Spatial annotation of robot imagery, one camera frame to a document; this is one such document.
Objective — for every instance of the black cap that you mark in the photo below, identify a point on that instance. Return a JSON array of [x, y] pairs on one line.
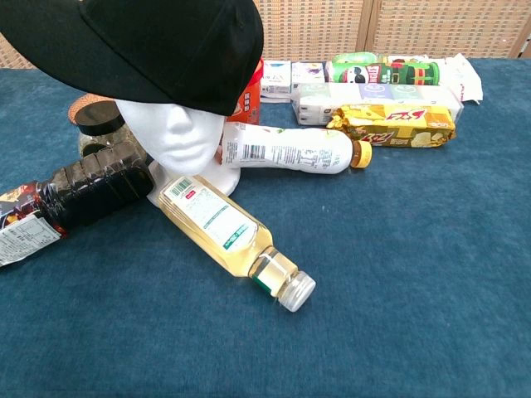
[[145, 41]]

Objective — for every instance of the white bottle with yellow cap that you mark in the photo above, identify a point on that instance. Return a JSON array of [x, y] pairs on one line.
[[290, 149]]

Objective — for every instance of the pale yellow liquid bottle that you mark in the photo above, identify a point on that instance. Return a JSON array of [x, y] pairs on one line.
[[215, 224]]

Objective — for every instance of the red round canister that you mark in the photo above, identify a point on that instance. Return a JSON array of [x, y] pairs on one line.
[[249, 103]]

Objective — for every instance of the white foam mannequin head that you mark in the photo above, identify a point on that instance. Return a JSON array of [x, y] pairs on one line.
[[174, 137]]

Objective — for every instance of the long tissue multipack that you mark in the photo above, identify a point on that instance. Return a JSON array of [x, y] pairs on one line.
[[332, 97]]

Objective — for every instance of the small white blue carton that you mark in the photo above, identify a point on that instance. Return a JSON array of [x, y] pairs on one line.
[[276, 76]]

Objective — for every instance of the small white purple carton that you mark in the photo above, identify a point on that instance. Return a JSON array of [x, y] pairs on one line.
[[307, 72]]

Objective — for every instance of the blue tablecloth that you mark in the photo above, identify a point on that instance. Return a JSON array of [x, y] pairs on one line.
[[373, 290]]

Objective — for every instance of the gold biscuit package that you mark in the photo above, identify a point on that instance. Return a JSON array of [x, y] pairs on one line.
[[394, 124]]

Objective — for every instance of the dark drink bottle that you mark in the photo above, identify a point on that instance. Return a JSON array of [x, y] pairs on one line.
[[103, 182]]

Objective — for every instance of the large green Pringles can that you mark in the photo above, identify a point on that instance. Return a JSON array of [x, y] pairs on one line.
[[373, 74]]

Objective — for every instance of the glass jar with black lid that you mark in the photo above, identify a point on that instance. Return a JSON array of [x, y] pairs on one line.
[[99, 120]]

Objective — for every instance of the white box with apple print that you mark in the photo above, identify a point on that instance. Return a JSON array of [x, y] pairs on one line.
[[415, 58]]

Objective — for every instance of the woven folding screen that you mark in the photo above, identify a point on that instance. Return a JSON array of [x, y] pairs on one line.
[[415, 25]]

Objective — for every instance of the white pink wipes package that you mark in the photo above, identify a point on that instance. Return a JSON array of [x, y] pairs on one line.
[[462, 79]]

